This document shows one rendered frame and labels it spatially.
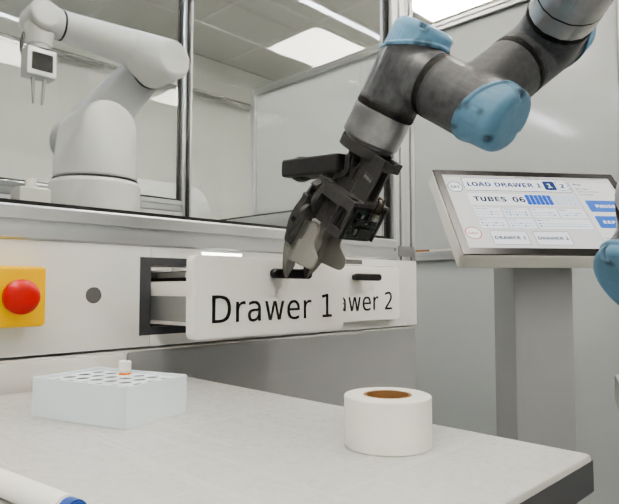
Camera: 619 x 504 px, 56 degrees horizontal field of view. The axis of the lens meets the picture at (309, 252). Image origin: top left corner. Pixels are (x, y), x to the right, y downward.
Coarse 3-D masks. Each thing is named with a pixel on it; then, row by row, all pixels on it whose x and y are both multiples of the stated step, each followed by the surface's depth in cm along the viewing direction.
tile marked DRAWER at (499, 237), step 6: (492, 234) 140; (498, 234) 140; (504, 234) 140; (510, 234) 140; (516, 234) 141; (522, 234) 141; (498, 240) 138; (504, 240) 139; (510, 240) 139; (516, 240) 139; (522, 240) 139; (528, 240) 140
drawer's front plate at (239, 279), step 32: (192, 256) 75; (224, 256) 78; (192, 288) 75; (224, 288) 78; (256, 288) 82; (288, 288) 86; (320, 288) 91; (192, 320) 74; (256, 320) 82; (288, 320) 86; (320, 320) 91
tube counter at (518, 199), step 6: (516, 198) 150; (522, 198) 151; (528, 198) 151; (534, 198) 151; (540, 198) 151; (546, 198) 152; (552, 198) 152; (558, 198) 152; (564, 198) 152; (570, 198) 153; (576, 198) 153; (516, 204) 149; (522, 204) 149; (528, 204) 149; (534, 204) 149; (540, 204) 150; (546, 204) 150; (552, 204) 150; (558, 204) 150; (564, 204) 151; (570, 204) 151; (576, 204) 151
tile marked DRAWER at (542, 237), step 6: (534, 234) 141; (540, 234) 142; (546, 234) 142; (552, 234) 142; (558, 234) 142; (564, 234) 142; (540, 240) 140; (546, 240) 140; (552, 240) 140; (558, 240) 141; (564, 240) 141; (570, 240) 141
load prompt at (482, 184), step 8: (464, 184) 152; (472, 184) 152; (480, 184) 153; (488, 184) 153; (496, 184) 153; (504, 184) 154; (512, 184) 154; (520, 184) 155; (528, 184) 155; (536, 184) 155; (544, 184) 156; (552, 184) 156; (560, 184) 156; (568, 192) 154
